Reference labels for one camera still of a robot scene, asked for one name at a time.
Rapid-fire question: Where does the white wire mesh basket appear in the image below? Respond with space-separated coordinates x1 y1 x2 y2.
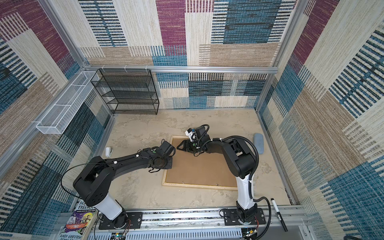
36 71 96 135

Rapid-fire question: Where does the black wire shelf rack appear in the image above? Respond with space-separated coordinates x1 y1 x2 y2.
91 69 160 115

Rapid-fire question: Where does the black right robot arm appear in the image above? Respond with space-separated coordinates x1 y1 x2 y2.
177 124 260 225

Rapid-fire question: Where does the black marker pen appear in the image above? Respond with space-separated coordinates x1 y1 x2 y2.
271 198 289 232

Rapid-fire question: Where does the brown frame backing board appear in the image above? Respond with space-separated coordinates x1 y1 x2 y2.
165 138 238 188

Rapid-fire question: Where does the colourful treehouse book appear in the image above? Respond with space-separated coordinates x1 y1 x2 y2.
57 201 96 240

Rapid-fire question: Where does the small white plastic device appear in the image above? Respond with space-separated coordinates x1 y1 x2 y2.
105 147 113 158

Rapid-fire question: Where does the light wooden picture frame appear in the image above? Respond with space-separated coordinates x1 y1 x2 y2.
161 135 239 191

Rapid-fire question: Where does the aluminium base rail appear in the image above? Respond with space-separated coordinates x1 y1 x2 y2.
88 203 316 240

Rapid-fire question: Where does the grey blue oval case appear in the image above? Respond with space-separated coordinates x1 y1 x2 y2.
253 133 265 155

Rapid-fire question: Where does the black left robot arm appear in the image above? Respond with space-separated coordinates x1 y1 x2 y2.
73 141 176 230

